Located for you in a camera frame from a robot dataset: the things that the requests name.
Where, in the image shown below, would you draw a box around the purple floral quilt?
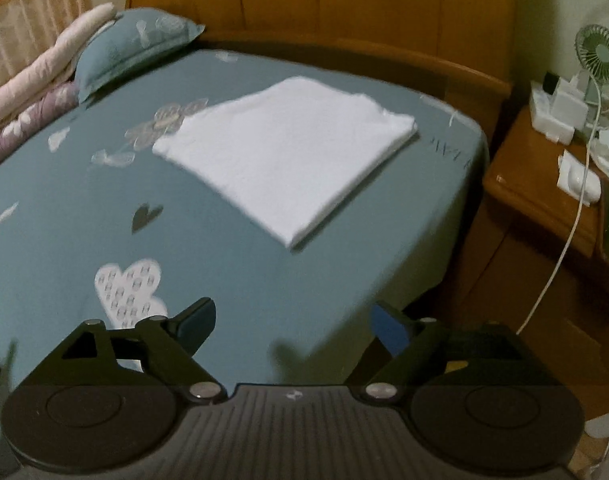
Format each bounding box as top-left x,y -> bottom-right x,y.
0,80 -> 82,176

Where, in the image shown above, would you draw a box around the white cable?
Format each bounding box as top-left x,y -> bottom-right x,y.
515,77 -> 603,336

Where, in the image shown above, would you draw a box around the green desk fan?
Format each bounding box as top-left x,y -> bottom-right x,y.
575,25 -> 609,131

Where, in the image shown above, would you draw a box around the white small case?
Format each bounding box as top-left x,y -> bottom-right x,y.
557,149 -> 604,207

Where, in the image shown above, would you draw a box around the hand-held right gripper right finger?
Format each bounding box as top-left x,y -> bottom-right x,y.
359,302 -> 565,405

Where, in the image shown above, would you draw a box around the wooden headboard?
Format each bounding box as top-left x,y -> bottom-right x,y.
124,0 -> 518,111

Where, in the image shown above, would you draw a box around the white boxes on nightstand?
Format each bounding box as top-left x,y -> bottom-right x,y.
529,76 -> 588,145

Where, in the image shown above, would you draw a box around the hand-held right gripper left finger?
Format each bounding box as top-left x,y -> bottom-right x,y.
22,297 -> 230,403

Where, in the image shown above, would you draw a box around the white printed shirt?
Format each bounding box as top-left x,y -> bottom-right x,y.
152,76 -> 419,250

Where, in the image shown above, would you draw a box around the teal floral pillow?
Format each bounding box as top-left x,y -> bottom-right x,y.
74,7 -> 206,106

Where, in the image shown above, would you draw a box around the beige orange patterned curtain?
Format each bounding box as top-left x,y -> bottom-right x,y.
0,0 -> 92,96

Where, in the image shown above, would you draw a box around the teal floral bed sheet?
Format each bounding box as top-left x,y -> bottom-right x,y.
0,49 -> 490,396

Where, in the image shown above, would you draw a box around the wooden nightstand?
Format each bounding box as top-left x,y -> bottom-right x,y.
435,105 -> 609,386

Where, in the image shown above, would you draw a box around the pink floral quilt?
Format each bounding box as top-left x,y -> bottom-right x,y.
0,2 -> 118,136

